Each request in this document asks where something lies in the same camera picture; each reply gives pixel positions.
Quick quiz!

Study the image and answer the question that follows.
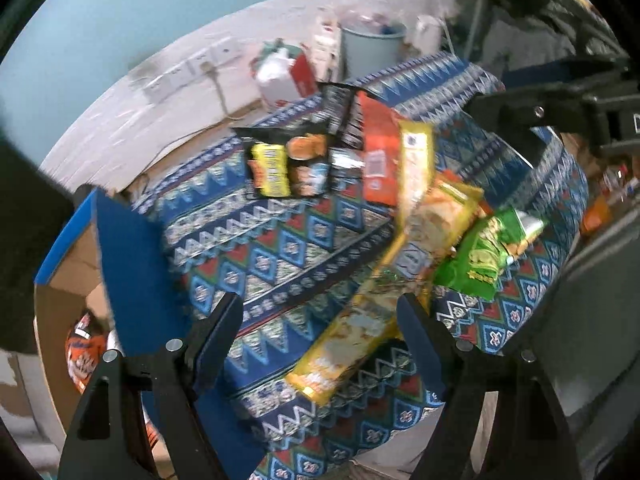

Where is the orange black snack bag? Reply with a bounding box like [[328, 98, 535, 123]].
[[64, 311, 160, 451]]

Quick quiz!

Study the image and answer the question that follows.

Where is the green snack bag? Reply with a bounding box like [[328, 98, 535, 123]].
[[434, 207, 547, 301]]

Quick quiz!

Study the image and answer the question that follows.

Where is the yellow long snack bag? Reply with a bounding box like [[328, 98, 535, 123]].
[[286, 120, 484, 405]]

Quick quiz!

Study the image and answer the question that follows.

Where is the orange red snack bag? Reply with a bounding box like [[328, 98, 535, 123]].
[[357, 91, 401, 207]]

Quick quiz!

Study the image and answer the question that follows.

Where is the black text snack bag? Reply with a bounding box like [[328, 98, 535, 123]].
[[319, 82, 369, 151]]

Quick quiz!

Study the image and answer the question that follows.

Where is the black yellow snack bag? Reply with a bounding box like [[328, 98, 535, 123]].
[[233, 122, 333, 200]]

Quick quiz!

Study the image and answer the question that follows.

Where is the grey cloth pile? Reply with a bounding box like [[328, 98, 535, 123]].
[[479, 4, 591, 76]]

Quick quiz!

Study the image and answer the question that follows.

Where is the blue cardboard storage box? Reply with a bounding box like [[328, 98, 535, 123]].
[[34, 190, 262, 479]]

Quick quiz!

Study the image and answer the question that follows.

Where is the light blue trash bin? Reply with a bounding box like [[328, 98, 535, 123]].
[[341, 22, 407, 79]]

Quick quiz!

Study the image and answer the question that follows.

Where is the blue patterned table cloth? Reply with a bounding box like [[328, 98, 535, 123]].
[[136, 53, 588, 479]]

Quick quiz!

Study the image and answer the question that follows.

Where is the white flat boxes stack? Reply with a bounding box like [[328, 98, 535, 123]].
[[310, 15, 343, 82]]

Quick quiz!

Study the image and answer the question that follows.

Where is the red white paper bag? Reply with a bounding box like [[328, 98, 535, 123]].
[[250, 38, 318, 112]]

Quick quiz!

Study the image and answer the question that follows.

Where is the white wall socket strip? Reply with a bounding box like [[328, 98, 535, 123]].
[[142, 36, 241, 104]]

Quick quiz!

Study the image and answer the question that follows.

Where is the grey power cable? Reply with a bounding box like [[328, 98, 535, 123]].
[[150, 60, 262, 162]]

